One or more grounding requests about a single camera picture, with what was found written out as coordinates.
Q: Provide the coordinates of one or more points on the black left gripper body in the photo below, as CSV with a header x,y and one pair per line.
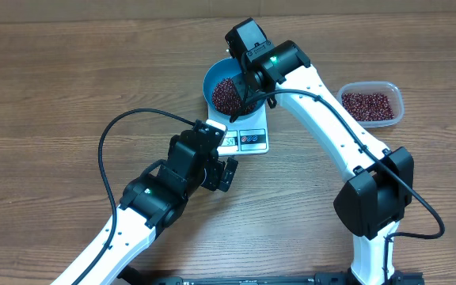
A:
x,y
210,178

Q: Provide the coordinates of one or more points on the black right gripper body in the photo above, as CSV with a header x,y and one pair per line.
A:
x,y
252,90

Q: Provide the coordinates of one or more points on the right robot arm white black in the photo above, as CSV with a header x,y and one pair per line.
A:
x,y
377,180

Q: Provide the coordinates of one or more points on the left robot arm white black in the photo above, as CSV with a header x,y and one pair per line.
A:
x,y
153,202

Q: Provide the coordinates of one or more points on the teal blue bowl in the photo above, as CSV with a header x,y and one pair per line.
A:
x,y
226,68

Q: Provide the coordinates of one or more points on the red beans in bowl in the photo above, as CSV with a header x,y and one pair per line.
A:
x,y
225,97

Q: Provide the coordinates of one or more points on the white digital kitchen scale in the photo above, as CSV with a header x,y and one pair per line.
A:
x,y
247,135

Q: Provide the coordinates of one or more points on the red adzuki beans pile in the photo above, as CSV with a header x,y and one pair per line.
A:
x,y
367,107

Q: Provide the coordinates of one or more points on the clear plastic container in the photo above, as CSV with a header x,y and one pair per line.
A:
x,y
387,88

